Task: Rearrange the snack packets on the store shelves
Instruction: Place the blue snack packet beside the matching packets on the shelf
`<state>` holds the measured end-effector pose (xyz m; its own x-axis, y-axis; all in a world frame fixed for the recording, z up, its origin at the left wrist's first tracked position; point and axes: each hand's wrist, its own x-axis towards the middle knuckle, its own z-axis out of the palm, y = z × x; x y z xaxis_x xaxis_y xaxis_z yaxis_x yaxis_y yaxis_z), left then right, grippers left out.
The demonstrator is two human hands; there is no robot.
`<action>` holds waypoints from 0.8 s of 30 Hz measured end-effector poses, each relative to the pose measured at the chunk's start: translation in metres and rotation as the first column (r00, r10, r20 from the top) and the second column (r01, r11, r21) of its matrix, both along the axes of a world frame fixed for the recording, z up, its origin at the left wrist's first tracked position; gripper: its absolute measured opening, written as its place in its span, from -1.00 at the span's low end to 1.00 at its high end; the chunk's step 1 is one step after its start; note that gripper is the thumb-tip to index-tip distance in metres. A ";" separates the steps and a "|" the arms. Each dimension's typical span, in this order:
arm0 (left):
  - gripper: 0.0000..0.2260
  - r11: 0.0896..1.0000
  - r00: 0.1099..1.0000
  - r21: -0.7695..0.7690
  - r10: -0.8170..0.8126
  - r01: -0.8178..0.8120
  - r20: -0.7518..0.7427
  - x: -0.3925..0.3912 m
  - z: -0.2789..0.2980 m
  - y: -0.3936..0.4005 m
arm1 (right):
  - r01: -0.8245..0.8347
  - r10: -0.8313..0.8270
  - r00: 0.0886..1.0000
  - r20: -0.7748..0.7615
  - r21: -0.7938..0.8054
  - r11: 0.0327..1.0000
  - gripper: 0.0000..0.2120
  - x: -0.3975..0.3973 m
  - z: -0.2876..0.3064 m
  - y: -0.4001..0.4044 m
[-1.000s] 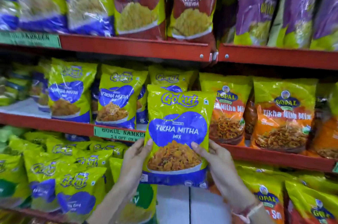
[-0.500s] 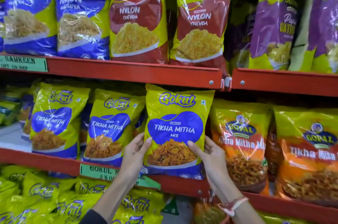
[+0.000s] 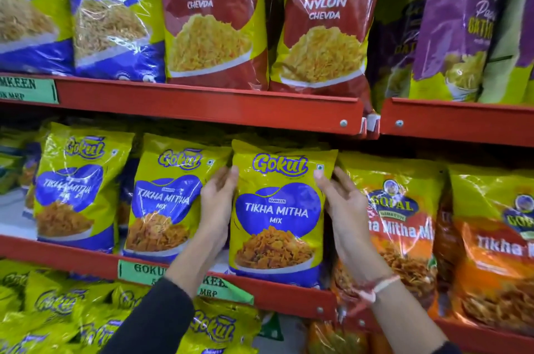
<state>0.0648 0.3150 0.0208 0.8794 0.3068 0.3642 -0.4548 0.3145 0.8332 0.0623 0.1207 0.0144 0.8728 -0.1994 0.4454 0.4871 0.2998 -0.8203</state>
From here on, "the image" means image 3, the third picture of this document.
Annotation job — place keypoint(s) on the person's right hand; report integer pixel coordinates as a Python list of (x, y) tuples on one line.
[(350, 220)]

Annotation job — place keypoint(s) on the person's left hand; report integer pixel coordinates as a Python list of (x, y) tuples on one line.
[(215, 211)]

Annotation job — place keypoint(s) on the person's left thumb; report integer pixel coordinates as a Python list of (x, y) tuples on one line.
[(230, 184)]

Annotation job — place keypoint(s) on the person's right thumb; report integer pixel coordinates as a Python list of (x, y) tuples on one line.
[(323, 189)]

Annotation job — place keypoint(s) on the yellow blue mix snack packet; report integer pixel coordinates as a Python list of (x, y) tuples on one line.
[(277, 216), (29, 166), (167, 203), (77, 191)]

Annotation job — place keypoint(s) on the person's left forearm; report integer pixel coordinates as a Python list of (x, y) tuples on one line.
[(167, 303)]

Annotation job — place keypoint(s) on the person's right forearm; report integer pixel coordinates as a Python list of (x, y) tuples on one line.
[(400, 316)]

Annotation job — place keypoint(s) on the white plastic shelf clip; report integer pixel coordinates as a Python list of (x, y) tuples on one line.
[(371, 123)]

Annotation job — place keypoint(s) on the red metal shelf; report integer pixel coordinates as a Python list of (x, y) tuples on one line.
[(479, 337), (459, 122), (275, 293), (208, 105)]

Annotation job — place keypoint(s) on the yellow orange mix snack packet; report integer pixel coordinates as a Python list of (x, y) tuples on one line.
[(496, 249), (406, 237)]

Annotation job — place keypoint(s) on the green shelf label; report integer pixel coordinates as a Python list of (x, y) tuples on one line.
[(27, 90), (139, 272)]

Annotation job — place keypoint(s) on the small green tag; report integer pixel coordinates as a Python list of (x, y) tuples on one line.
[(271, 328)]

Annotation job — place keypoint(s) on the orange clear snack packet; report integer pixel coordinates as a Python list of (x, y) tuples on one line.
[(333, 339)]

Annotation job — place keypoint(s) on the red yellow flake snack packet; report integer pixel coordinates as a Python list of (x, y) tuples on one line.
[(325, 24), (212, 19)]

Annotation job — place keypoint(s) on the purple green snack packet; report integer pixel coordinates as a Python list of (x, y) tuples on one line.
[(396, 40), (454, 28), (513, 53)]

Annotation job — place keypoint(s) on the blue yellow noodle snack packet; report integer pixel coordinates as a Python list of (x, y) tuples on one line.
[(117, 15), (29, 11)]

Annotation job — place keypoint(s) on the pile of yellow snack packets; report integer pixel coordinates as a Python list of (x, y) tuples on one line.
[(62, 312)]

